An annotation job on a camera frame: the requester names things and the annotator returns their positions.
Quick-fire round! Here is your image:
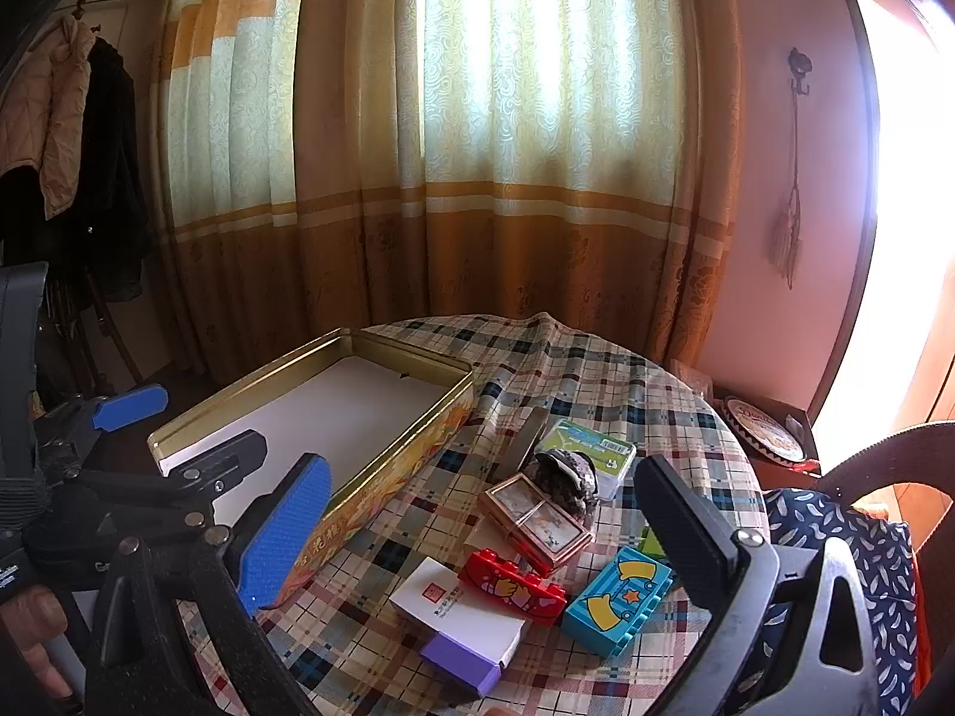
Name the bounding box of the red toy brick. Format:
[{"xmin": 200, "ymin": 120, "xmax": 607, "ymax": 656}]
[{"xmin": 457, "ymin": 548, "xmax": 568, "ymax": 628}]

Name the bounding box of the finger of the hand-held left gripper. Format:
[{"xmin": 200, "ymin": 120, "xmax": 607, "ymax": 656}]
[
  {"xmin": 33, "ymin": 384, "xmax": 169, "ymax": 464},
  {"xmin": 75, "ymin": 428, "xmax": 268, "ymax": 534}
]

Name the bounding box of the white purple card box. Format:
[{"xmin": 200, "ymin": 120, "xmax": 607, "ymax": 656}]
[{"xmin": 389, "ymin": 555, "xmax": 527, "ymax": 695}]

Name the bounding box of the metal wall hook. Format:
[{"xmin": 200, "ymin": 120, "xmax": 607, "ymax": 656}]
[{"xmin": 787, "ymin": 47, "xmax": 816, "ymax": 100}]

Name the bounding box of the black coat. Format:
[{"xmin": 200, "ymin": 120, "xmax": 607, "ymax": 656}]
[{"xmin": 0, "ymin": 37, "xmax": 159, "ymax": 300}]

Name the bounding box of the blue feather print cushion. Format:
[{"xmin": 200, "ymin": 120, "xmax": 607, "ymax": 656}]
[{"xmin": 761, "ymin": 488, "xmax": 922, "ymax": 716}]

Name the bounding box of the gold tin box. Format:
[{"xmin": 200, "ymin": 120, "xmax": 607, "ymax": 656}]
[{"xmin": 147, "ymin": 328, "xmax": 479, "ymax": 598}]

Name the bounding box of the clear floss pick box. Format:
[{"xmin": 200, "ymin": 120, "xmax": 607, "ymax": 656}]
[{"xmin": 537, "ymin": 418, "xmax": 637, "ymax": 501}]

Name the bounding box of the copper card box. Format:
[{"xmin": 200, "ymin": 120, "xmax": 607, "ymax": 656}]
[{"xmin": 477, "ymin": 473, "xmax": 594, "ymax": 575}]

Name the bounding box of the hanging tassel ornament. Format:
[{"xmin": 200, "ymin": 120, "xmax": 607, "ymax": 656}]
[{"xmin": 772, "ymin": 93, "xmax": 807, "ymax": 288}]

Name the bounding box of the orange and cream curtain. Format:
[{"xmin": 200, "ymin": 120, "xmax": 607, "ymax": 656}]
[{"xmin": 149, "ymin": 0, "xmax": 747, "ymax": 389}]

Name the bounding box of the beige quilted jacket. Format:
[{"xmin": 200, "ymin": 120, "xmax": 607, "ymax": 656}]
[{"xmin": 37, "ymin": 15, "xmax": 96, "ymax": 219}]

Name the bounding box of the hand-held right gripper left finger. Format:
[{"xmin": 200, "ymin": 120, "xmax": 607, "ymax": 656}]
[{"xmin": 82, "ymin": 455, "xmax": 333, "ymax": 716}]

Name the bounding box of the clear plastic bag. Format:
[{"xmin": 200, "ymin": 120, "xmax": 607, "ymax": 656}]
[{"xmin": 671, "ymin": 362, "xmax": 717, "ymax": 398}]

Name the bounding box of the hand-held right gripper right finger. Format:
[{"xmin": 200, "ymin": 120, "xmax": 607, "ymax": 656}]
[{"xmin": 634, "ymin": 455, "xmax": 882, "ymax": 716}]

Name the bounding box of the blue toy brick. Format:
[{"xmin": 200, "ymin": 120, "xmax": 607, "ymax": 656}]
[{"xmin": 561, "ymin": 546, "xmax": 674, "ymax": 659}]

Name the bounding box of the person's left hand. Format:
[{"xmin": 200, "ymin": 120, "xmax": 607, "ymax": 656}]
[{"xmin": 0, "ymin": 588, "xmax": 85, "ymax": 709}]

